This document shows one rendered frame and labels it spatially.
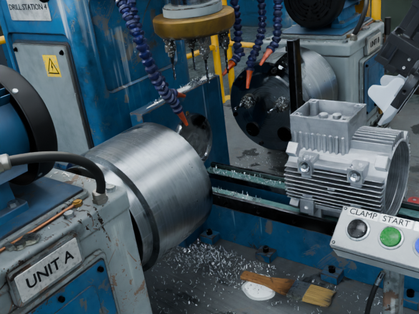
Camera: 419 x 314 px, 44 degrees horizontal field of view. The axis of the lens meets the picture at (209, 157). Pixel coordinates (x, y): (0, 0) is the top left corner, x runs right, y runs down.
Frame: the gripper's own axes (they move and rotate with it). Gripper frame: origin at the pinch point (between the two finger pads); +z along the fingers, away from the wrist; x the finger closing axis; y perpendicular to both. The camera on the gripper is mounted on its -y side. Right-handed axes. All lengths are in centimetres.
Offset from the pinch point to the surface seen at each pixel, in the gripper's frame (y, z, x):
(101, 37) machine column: 62, 21, 5
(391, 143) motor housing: -2.5, 6.2, -3.4
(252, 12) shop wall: 280, 274, -552
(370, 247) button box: -9.9, 7.7, 22.0
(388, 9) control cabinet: 73, 99, -331
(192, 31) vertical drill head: 42.0, 7.8, 1.3
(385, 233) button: -10.3, 5.1, 20.5
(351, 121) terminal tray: 5.7, 6.8, -3.1
